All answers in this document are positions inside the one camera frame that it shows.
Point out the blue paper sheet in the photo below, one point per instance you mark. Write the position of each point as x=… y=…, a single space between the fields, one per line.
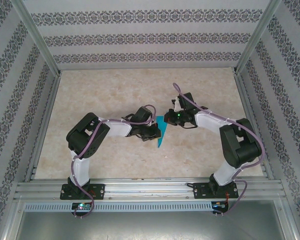
x=163 y=130

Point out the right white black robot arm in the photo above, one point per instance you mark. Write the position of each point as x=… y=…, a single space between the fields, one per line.
x=240 y=145

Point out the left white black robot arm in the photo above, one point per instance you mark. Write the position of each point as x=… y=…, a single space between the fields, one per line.
x=85 y=135

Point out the grey metal sheet tray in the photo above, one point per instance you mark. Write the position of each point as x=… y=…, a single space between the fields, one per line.
x=150 y=226

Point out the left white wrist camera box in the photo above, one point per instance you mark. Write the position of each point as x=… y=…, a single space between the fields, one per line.
x=152 y=122

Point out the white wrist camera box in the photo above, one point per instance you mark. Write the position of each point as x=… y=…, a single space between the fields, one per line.
x=176 y=103
x=152 y=122

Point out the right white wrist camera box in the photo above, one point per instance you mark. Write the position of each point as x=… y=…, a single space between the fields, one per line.
x=176 y=103

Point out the aluminium mounting rail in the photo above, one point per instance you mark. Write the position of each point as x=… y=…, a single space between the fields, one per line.
x=150 y=188

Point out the aluminium table side rail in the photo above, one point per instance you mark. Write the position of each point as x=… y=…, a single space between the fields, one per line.
x=48 y=112
x=250 y=112

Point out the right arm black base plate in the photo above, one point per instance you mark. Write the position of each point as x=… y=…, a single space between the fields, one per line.
x=200 y=191

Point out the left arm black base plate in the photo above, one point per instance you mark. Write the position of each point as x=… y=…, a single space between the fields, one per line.
x=98 y=191

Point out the aluminium frame post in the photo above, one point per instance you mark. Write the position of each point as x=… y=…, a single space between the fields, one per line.
x=35 y=35
x=257 y=35

